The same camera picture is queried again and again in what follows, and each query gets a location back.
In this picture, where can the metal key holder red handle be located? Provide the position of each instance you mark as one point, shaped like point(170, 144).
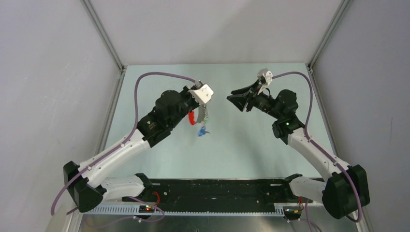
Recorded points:
point(201, 117)

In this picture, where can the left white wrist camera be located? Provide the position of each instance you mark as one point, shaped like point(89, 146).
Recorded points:
point(201, 92)

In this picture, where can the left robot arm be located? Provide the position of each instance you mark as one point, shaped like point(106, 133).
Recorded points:
point(89, 184)

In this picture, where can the blue key tag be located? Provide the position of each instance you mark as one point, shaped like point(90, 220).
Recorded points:
point(203, 131)

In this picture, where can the aluminium frame post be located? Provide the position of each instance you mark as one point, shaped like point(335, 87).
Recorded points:
point(329, 32)
point(100, 29)

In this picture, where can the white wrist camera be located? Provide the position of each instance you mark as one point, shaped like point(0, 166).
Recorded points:
point(265, 78)
point(201, 92)

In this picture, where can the controller board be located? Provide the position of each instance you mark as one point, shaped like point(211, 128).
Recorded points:
point(292, 214)
point(146, 209)

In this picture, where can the right controller board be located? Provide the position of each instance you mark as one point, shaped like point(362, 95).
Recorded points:
point(292, 214)

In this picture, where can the left aluminium frame post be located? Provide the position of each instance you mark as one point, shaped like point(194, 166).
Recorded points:
point(100, 29)

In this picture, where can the left controller board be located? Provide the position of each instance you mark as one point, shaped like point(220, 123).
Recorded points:
point(146, 209)

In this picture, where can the slotted cable duct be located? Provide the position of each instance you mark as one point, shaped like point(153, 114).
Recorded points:
point(137, 210)

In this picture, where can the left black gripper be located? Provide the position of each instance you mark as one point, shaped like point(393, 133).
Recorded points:
point(185, 92)

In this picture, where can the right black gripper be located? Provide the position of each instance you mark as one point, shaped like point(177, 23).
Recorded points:
point(240, 100)

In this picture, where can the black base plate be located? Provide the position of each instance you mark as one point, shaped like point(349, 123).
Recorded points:
point(220, 195)

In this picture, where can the right aluminium frame post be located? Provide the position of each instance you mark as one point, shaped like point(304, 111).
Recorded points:
point(329, 32)

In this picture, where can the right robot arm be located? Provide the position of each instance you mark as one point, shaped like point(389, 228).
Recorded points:
point(343, 189)

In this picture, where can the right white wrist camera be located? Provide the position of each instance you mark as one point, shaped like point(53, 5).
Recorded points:
point(265, 78)

